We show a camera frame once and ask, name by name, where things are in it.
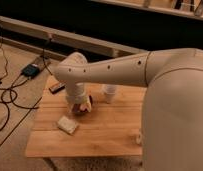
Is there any dark purple bowl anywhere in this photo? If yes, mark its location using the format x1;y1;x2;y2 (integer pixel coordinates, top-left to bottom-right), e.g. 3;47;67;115
72;96;93;115

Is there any low wooden table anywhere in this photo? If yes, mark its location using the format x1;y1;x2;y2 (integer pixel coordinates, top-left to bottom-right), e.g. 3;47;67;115
25;76;146;157

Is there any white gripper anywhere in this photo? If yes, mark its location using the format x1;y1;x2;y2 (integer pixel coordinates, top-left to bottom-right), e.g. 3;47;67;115
65;83;87;104

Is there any white sponge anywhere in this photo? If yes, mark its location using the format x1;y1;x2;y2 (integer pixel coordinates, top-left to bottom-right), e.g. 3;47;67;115
57;116;78;135

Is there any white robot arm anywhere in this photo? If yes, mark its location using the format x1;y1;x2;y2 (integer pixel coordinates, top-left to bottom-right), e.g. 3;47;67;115
54;48;203;171

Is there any long grey rail beam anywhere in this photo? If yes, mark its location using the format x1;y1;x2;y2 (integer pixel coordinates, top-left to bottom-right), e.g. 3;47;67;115
0;16;143;57

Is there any white plastic bottle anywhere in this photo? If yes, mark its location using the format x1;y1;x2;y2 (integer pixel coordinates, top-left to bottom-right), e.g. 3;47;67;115
135;129;142;146

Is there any orange carrot toy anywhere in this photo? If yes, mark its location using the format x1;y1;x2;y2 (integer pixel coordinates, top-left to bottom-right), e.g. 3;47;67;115
80;102;92;112

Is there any black floor cables left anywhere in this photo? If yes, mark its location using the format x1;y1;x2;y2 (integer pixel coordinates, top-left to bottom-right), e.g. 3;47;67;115
0;36;54;153

